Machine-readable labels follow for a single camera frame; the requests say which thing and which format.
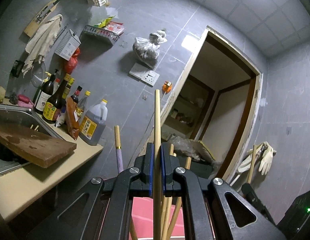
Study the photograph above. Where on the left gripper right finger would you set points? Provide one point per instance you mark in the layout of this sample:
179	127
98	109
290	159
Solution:
211	208

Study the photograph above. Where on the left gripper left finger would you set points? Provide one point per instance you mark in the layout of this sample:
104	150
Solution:
102	208

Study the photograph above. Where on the purple-banded bamboo chopstick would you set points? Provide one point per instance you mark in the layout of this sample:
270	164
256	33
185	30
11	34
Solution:
119	162

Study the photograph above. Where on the light bamboo chopstick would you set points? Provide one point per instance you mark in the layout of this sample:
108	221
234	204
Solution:
252	164

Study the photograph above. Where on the pink checked tablecloth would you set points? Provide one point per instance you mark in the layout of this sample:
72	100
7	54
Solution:
142	214

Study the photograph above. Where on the white rubber gloves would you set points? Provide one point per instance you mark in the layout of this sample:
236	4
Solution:
266	152

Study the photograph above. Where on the large cooking oil jug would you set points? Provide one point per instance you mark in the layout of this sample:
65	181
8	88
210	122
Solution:
93	123

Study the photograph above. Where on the brown packet on counter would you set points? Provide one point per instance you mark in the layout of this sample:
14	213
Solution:
72	119

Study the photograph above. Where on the wooden cutting board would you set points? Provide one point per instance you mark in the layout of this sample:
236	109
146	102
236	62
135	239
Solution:
36	147

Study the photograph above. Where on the yellow-cap sauce bottle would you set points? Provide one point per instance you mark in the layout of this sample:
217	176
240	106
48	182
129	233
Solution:
81	105

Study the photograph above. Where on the dark soy sauce bottle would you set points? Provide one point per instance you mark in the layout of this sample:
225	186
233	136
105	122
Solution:
54	103

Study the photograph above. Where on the small sauce bottle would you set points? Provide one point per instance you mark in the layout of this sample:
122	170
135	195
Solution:
75	96

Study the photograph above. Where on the steel sink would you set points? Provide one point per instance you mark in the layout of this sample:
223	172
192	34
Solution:
14	121

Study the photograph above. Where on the pink soap dish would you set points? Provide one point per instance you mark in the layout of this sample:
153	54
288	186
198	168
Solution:
24	101

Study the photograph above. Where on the dark wine bottle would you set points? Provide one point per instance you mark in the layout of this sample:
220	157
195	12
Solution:
45	92

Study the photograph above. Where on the red plastic bag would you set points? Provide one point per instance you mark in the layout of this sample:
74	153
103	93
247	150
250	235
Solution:
70	65

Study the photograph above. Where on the white hanging towel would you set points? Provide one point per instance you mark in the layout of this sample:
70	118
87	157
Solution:
40	44

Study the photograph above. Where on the wooden knife holder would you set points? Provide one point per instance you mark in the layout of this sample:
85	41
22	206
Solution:
39	18

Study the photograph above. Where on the wooden door frame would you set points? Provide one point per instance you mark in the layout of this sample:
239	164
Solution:
215	100

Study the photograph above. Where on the orange wall hook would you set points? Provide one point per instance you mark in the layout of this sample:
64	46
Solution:
167	86

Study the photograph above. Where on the white wall socket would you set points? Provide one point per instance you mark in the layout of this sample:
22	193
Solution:
144	74

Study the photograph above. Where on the white wall box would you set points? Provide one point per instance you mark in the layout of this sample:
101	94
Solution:
68	45

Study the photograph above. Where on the white plastic bag on wall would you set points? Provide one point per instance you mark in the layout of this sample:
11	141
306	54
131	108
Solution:
148	48

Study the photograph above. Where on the grey wall shelf with packets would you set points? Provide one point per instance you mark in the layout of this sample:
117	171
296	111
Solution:
107	30

